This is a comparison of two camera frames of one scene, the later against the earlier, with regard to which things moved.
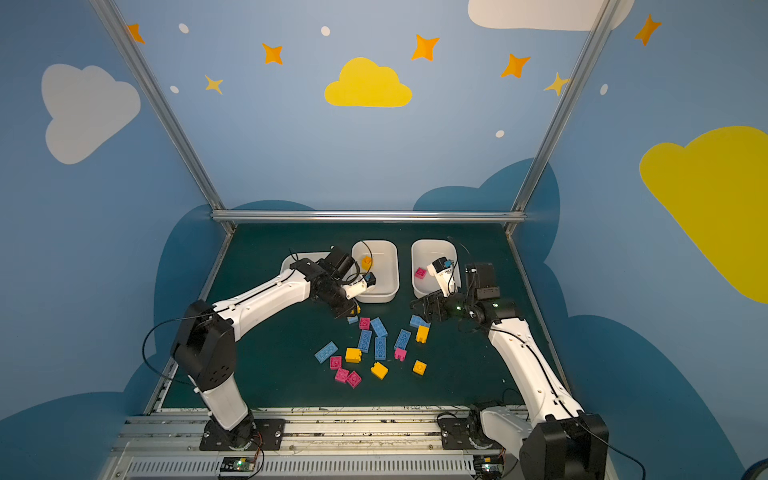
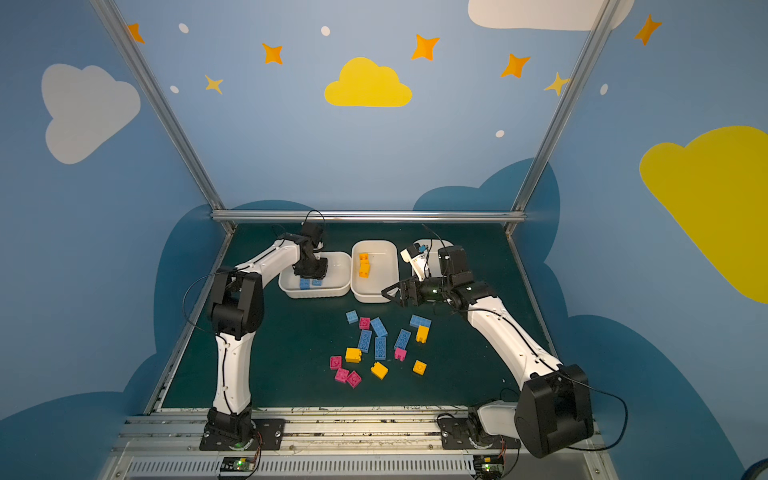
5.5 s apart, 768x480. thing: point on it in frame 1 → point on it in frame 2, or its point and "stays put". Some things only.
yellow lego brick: (353, 355) stays put
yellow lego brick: (379, 370) stays put
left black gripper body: (335, 293) → (310, 267)
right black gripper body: (440, 305) → (411, 291)
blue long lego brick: (403, 339) stays put
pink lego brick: (342, 375) stays put
